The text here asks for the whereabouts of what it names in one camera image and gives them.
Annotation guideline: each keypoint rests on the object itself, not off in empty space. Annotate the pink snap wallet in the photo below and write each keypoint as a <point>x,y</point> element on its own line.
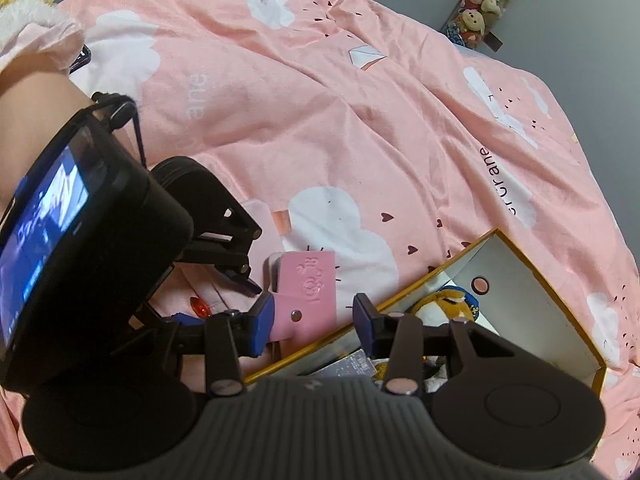
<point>305,285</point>

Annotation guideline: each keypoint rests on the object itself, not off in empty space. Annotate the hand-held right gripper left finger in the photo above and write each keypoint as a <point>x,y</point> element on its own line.
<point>262,325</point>

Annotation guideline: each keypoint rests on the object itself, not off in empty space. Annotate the hanging column of plush toys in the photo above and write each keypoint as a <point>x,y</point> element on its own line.
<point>480,5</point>

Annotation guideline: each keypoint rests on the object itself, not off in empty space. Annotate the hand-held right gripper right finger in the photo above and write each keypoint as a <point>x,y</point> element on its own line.
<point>362,325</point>

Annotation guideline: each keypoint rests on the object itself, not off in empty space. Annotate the yellow cardboard box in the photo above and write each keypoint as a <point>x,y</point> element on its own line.
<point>525,290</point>

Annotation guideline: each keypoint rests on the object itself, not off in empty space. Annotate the black smartphone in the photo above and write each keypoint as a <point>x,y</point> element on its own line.
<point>81,58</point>

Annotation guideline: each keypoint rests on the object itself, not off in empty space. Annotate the small orange toy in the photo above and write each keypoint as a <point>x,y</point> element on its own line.
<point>200,307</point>

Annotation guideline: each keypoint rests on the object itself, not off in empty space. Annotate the illustrated card box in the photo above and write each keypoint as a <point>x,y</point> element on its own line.
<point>350,364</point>

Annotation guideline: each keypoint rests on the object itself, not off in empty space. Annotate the red panda sailor plush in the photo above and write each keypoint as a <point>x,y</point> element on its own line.
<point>447,305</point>

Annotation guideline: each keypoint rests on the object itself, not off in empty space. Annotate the person's left forearm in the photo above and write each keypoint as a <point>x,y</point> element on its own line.
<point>30,120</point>

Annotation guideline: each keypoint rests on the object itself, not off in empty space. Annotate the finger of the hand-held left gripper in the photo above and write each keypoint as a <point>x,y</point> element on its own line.
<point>245,284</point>
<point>240,225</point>

